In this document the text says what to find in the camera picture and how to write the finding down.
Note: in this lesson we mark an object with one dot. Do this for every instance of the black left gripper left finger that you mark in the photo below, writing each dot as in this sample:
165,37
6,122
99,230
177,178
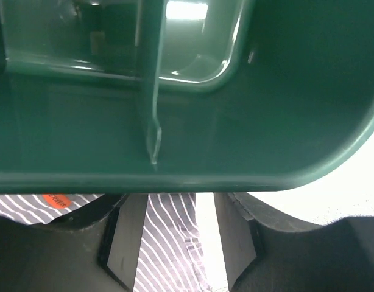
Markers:
94,248

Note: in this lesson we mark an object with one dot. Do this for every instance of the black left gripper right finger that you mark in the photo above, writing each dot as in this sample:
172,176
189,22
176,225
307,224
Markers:
268,250

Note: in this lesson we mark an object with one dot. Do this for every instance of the grey striped underwear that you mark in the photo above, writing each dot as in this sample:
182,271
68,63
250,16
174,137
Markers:
170,253

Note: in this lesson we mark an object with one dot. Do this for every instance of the green divided storage box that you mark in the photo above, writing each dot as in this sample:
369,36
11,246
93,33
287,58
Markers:
172,96

